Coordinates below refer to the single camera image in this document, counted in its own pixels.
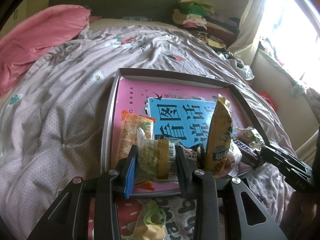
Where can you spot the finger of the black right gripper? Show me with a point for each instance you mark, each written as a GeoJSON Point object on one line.
{"type": "Point", "coordinates": [289, 166]}

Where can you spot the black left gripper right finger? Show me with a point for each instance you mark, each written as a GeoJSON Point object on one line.
{"type": "Point", "coordinates": [189, 183]}

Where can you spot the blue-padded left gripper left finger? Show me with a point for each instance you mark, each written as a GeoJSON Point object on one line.
{"type": "Point", "coordinates": [127, 168]}

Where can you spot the clear packet green brown snack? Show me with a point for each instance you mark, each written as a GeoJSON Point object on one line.
{"type": "Point", "coordinates": [156, 160]}

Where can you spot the yellow brown snack bar packet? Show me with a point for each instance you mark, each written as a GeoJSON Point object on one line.
{"type": "Point", "coordinates": [219, 137]}

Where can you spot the orange yellow cracker packet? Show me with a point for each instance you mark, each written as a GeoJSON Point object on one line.
{"type": "Point", "coordinates": [130, 123]}

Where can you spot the Snickers chocolate bar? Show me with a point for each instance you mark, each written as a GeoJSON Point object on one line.
{"type": "Point", "coordinates": [249, 156]}

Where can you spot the light green plastic snack bag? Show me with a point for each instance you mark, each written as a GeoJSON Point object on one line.
{"type": "Point", "coordinates": [152, 214]}

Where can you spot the clear bag of mixed snacks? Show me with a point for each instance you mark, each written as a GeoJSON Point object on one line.
{"type": "Point", "coordinates": [251, 137]}

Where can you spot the clear packet cream pastry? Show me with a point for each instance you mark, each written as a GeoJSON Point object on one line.
{"type": "Point", "coordinates": [144, 231]}

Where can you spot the right hand painted nails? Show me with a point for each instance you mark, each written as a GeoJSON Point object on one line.
{"type": "Point", "coordinates": [301, 219]}

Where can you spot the dark shallow cardboard box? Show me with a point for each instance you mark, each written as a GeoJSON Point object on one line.
{"type": "Point", "coordinates": [161, 76]}

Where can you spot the pink and blue book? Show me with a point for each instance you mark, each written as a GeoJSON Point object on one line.
{"type": "Point", "coordinates": [181, 111]}

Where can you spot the strawberry print grey quilt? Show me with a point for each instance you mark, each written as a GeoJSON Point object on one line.
{"type": "Point", "coordinates": [52, 125]}

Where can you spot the red plastic bag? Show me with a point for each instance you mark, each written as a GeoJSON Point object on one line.
{"type": "Point", "coordinates": [269, 100]}

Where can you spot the white plastic bag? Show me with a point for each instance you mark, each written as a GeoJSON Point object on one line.
{"type": "Point", "coordinates": [238, 65]}

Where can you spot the white curtain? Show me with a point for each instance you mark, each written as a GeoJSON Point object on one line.
{"type": "Point", "coordinates": [246, 44]}

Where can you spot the pile of folded clothes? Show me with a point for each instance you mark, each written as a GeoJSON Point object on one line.
{"type": "Point", "coordinates": [198, 18]}

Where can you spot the pink blanket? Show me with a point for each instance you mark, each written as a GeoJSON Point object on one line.
{"type": "Point", "coordinates": [37, 35]}

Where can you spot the dark grey headboard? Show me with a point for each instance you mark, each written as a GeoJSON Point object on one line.
{"type": "Point", "coordinates": [155, 10]}

